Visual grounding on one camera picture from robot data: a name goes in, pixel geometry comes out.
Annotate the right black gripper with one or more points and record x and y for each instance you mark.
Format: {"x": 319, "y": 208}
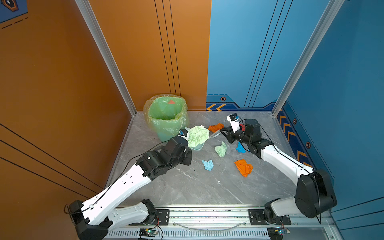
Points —
{"x": 230, "y": 134}

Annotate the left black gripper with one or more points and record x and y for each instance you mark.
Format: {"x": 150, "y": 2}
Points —
{"x": 188, "y": 152}

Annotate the grey-blue plastic dustpan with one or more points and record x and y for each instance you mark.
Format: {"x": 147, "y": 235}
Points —
{"x": 198, "y": 147}

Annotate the large light green paper ball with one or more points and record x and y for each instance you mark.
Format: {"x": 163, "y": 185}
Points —
{"x": 198, "y": 135}

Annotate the grey-blue hand brush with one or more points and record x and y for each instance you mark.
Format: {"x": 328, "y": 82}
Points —
{"x": 214, "y": 135}

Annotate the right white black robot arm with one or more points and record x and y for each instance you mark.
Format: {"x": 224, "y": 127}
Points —
{"x": 314, "y": 189}

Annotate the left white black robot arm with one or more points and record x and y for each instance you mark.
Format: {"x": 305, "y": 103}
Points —
{"x": 96, "y": 217}

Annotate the red paper ball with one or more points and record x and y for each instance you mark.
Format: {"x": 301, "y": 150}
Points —
{"x": 242, "y": 127}

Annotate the orange paper ball far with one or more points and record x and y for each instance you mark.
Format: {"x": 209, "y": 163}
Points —
{"x": 215, "y": 128}

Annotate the orange paper ball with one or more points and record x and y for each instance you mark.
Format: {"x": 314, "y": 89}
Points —
{"x": 244, "y": 168}
{"x": 215, "y": 128}

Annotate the small light green paper scrap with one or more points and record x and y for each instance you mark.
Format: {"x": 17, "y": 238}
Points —
{"x": 221, "y": 150}

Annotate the light blue paper scrap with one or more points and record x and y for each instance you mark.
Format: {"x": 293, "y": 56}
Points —
{"x": 208, "y": 165}

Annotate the orange paper ball near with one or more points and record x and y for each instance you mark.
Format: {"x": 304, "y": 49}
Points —
{"x": 244, "y": 168}

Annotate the green plastic trash bin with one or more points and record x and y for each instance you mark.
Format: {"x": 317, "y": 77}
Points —
{"x": 162, "y": 120}

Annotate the yellow translucent bin liner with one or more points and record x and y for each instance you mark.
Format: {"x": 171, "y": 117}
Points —
{"x": 180, "y": 117}

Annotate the left green circuit board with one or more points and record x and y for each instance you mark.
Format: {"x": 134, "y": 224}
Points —
{"x": 148, "y": 233}

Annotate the green circuit board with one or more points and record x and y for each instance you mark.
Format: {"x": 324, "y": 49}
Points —
{"x": 277, "y": 234}
{"x": 148, "y": 233}

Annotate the right green circuit board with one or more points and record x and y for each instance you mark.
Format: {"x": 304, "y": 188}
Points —
{"x": 277, "y": 234}

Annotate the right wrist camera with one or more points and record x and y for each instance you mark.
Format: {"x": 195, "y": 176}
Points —
{"x": 234, "y": 121}

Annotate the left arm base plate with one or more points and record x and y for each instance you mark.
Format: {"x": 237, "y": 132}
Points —
{"x": 159, "y": 217}

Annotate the aluminium front rail frame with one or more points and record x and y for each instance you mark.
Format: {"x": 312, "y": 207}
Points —
{"x": 228, "y": 222}

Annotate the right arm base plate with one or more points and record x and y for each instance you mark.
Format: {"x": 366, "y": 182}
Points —
{"x": 255, "y": 216}

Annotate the right aluminium corner post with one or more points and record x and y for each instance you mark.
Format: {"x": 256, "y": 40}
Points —
{"x": 315, "y": 39}

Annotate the aluminium corner post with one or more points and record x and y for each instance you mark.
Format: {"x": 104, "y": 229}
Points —
{"x": 101, "y": 42}
{"x": 315, "y": 39}

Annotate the left aluminium corner post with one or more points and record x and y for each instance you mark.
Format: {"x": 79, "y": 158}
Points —
{"x": 101, "y": 42}

